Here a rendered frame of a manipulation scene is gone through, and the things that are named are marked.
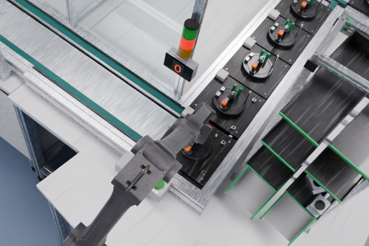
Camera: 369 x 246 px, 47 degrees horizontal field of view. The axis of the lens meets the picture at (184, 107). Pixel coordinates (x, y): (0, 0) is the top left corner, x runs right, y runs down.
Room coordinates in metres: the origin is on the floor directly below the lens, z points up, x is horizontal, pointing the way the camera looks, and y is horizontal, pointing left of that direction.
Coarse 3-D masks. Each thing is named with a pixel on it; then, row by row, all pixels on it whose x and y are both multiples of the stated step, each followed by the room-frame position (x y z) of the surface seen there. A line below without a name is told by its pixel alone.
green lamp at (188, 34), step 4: (184, 28) 0.97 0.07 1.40; (184, 32) 0.96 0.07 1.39; (188, 32) 0.96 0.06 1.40; (192, 32) 0.96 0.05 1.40; (196, 32) 0.97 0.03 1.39; (184, 36) 0.96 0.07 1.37; (188, 36) 0.96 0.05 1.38; (192, 36) 0.96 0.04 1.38; (196, 36) 0.98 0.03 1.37; (188, 40) 0.96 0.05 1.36
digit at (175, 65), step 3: (174, 60) 0.97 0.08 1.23; (174, 63) 0.96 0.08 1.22; (177, 63) 0.96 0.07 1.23; (174, 66) 0.96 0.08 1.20; (177, 66) 0.96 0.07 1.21; (180, 66) 0.96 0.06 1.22; (183, 66) 0.95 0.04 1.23; (171, 69) 0.97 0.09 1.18; (174, 69) 0.96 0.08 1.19; (177, 69) 0.96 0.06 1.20; (180, 69) 0.95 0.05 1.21; (177, 72) 0.96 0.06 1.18; (180, 72) 0.95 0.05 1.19
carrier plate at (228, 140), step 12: (168, 132) 0.82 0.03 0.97; (216, 132) 0.89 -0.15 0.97; (216, 144) 0.83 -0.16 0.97; (228, 144) 0.85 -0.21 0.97; (180, 156) 0.74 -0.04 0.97; (216, 156) 0.78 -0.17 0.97; (192, 168) 0.71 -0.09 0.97; (204, 168) 0.72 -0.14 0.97; (216, 168) 0.74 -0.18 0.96; (192, 180) 0.67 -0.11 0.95; (204, 180) 0.67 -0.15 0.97
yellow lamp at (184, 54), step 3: (180, 48) 0.96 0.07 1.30; (192, 48) 0.98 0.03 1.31; (177, 51) 0.98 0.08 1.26; (180, 51) 0.96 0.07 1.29; (183, 51) 0.96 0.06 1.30; (186, 51) 0.96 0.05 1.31; (189, 51) 0.96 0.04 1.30; (177, 54) 0.97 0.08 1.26; (180, 54) 0.96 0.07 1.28; (183, 54) 0.96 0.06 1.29; (186, 54) 0.96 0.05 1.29; (189, 54) 0.97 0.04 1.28; (180, 57) 0.96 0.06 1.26; (183, 57) 0.96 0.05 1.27; (186, 57) 0.96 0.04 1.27; (189, 57) 0.97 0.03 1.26
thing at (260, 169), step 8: (256, 152) 0.70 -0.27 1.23; (264, 152) 0.72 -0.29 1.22; (248, 160) 0.67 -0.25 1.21; (256, 160) 0.69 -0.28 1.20; (264, 160) 0.69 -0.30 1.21; (272, 160) 0.69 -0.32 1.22; (280, 160) 0.70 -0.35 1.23; (256, 168) 0.66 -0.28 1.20; (264, 168) 0.67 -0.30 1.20; (272, 168) 0.67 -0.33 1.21; (280, 168) 0.68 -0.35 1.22; (288, 168) 0.68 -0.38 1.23; (264, 176) 0.64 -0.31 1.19; (272, 176) 0.65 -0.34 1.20; (280, 176) 0.65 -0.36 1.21; (288, 176) 0.66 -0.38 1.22; (272, 184) 0.62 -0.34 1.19; (280, 184) 0.63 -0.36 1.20
